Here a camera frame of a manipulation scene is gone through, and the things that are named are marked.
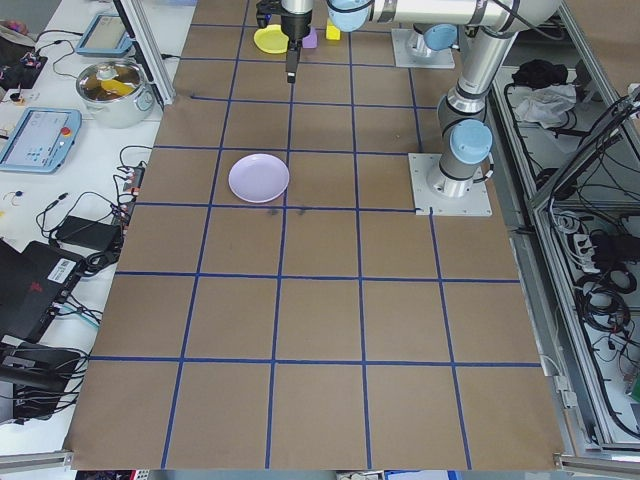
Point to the yellow round plate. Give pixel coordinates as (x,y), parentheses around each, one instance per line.
(270,40)

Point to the aluminium profile post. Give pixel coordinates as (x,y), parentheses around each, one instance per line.
(147,50)

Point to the steel cooking pot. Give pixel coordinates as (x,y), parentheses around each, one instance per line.
(117,112)

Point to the aluminium corner bar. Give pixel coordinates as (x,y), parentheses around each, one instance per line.
(597,460)
(35,460)

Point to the white power strip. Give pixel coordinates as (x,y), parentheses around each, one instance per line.
(584,247)

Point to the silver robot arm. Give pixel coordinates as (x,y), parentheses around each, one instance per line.
(475,75)
(440,36)

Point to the black power adapter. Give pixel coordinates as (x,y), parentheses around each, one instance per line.
(87,231)

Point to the black cloth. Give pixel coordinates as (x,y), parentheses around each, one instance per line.
(540,72)

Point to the black electronics box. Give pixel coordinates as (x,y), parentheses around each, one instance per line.
(35,372)

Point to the glass pot lid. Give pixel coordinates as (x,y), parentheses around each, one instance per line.
(110,80)

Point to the black computer with label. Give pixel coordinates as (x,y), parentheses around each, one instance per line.
(30,290)

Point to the purple foam block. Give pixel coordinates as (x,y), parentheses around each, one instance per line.
(311,38)

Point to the metal bar frame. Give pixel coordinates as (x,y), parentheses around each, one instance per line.
(535,300)

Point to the yellow foam block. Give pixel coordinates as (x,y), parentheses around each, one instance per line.
(333,31)

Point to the small tape roll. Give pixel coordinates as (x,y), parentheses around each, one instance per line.
(16,98)

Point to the black usb hub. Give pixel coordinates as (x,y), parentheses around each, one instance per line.
(131,187)

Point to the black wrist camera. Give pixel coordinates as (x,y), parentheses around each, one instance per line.
(266,10)

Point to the lilac round plate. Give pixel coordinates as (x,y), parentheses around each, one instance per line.
(259,178)

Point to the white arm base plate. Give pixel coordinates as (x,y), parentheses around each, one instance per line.
(405,55)
(470,205)

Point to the white cloth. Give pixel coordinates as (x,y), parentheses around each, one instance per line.
(545,106)

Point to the blue teach pendant tablet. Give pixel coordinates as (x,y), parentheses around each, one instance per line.
(37,142)
(105,32)

